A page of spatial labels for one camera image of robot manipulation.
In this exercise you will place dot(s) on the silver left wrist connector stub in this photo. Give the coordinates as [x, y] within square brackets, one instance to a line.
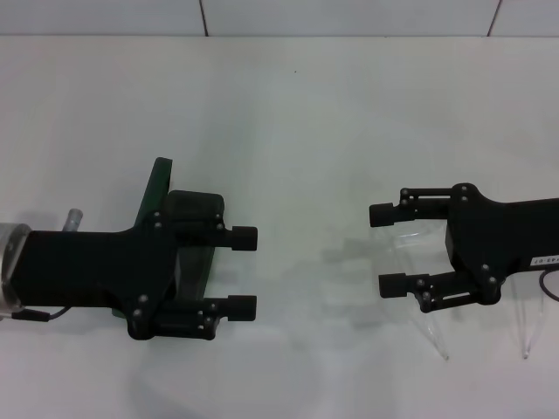
[73, 220]

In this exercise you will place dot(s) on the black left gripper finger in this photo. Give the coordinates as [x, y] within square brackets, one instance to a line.
[242, 307]
[244, 238]

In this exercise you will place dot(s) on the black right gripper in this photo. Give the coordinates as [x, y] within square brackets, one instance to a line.
[502, 235]

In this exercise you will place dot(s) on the green glasses case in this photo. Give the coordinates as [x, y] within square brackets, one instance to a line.
[159, 183]

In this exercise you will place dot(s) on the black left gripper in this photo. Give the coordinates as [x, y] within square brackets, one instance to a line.
[87, 266]

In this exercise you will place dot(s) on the clear plastic glasses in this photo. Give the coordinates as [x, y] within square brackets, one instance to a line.
[415, 235]

